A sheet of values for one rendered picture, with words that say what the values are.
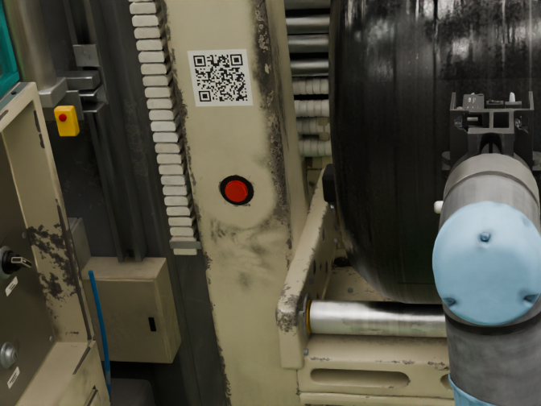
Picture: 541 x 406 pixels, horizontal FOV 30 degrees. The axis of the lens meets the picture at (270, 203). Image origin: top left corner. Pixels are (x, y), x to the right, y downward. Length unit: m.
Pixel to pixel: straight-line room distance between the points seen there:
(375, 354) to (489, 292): 0.64
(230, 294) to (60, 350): 0.25
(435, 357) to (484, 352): 0.57
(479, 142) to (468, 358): 0.18
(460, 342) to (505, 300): 0.07
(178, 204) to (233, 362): 0.27
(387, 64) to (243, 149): 0.32
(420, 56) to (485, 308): 0.40
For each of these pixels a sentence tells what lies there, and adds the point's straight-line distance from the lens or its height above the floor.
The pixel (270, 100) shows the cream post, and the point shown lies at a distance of 1.27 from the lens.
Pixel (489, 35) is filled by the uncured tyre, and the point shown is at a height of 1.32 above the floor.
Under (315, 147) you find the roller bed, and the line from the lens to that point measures 1.73.
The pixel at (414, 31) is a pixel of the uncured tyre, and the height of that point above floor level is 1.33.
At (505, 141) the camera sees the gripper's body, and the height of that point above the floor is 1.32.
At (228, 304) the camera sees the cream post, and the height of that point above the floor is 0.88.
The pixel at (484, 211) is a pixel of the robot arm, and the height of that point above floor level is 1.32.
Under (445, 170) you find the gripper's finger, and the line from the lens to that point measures 0.94.
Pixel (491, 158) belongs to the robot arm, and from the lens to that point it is 0.81.
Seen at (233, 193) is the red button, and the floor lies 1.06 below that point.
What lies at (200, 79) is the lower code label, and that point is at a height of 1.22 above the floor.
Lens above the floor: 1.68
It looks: 29 degrees down
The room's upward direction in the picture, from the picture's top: 7 degrees counter-clockwise
